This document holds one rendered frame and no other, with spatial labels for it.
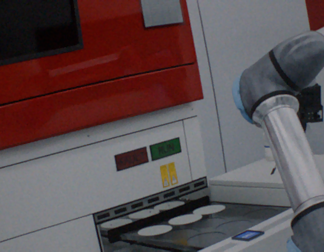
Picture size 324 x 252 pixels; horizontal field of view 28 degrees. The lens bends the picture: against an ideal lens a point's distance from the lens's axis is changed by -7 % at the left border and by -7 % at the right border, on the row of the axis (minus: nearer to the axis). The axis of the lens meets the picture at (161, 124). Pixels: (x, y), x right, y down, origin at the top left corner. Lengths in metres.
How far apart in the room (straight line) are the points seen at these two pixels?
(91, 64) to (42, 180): 0.35
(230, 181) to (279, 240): 0.63
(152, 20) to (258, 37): 2.65
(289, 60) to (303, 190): 0.30
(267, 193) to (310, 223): 0.75
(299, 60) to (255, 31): 3.16
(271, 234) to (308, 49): 0.43
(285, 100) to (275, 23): 3.35
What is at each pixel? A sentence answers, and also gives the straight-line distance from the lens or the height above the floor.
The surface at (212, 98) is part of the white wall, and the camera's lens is 4.29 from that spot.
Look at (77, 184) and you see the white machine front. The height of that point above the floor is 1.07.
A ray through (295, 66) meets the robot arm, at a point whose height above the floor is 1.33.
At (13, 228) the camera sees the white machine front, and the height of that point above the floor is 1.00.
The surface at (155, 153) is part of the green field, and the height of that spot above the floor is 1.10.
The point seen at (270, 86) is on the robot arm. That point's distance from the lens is 1.49.
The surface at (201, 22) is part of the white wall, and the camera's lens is 4.28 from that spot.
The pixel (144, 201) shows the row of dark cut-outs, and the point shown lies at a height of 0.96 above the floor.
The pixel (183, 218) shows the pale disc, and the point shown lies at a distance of 2.05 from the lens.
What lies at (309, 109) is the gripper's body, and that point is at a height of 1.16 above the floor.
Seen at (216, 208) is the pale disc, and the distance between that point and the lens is 2.11.
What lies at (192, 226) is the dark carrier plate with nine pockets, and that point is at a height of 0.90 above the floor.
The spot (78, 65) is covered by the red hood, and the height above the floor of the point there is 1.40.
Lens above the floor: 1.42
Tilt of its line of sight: 7 degrees down
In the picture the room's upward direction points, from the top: 9 degrees counter-clockwise
